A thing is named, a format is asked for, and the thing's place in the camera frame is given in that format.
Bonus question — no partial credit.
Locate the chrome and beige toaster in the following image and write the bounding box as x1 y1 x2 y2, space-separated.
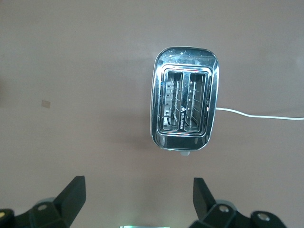
149 46 219 156

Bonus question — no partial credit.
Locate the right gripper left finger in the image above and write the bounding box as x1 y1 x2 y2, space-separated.
0 175 86 228

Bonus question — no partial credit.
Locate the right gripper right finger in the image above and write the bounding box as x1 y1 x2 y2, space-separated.
190 177 288 228

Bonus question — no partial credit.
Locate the white toaster power cord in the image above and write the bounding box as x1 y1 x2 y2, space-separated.
215 107 304 120

